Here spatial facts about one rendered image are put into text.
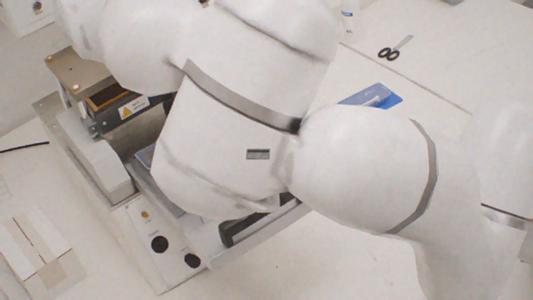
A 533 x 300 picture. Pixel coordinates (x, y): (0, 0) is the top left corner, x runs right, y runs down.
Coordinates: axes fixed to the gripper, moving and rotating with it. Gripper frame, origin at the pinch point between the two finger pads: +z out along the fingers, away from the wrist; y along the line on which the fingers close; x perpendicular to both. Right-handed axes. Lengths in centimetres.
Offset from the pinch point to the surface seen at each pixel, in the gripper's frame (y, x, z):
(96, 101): -15.3, -9.8, -3.0
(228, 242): 23.7, -7.2, 4.7
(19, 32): -34.4, -15.8, -14.1
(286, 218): 23.6, 3.2, 7.2
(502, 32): -7, 96, 28
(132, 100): -11.5, -4.2, -1.9
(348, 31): -34, 63, 24
